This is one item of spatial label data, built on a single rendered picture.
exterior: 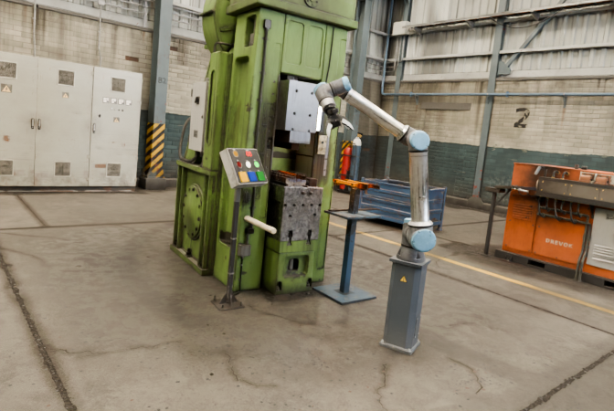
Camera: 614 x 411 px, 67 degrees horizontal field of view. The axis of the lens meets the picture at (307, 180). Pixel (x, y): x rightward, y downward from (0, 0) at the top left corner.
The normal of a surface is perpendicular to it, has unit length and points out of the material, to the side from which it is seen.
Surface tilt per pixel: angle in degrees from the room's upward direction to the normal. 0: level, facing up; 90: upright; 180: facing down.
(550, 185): 90
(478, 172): 90
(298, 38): 90
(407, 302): 90
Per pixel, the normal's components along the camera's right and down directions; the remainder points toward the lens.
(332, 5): 0.54, 0.14
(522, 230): -0.74, 0.00
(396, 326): -0.51, 0.04
